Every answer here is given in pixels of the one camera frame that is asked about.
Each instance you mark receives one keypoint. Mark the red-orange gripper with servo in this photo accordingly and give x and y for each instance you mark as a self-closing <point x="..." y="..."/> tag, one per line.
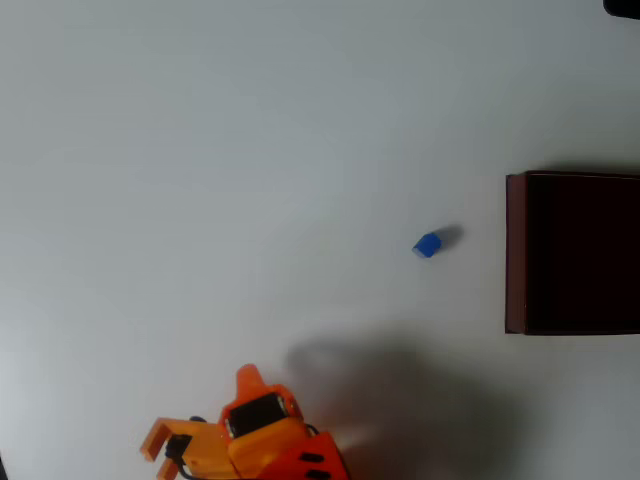
<point x="258" y="413"/>

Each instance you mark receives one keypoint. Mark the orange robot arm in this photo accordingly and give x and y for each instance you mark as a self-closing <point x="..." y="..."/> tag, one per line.
<point x="200" y="445"/>

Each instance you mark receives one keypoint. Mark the small blue cube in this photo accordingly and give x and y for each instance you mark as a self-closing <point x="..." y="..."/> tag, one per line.
<point x="427" y="245"/>

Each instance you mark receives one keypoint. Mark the dark brown box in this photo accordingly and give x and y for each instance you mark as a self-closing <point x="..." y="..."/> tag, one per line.
<point x="575" y="250"/>

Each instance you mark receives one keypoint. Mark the black object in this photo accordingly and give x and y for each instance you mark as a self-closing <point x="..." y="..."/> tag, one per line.
<point x="625" y="7"/>

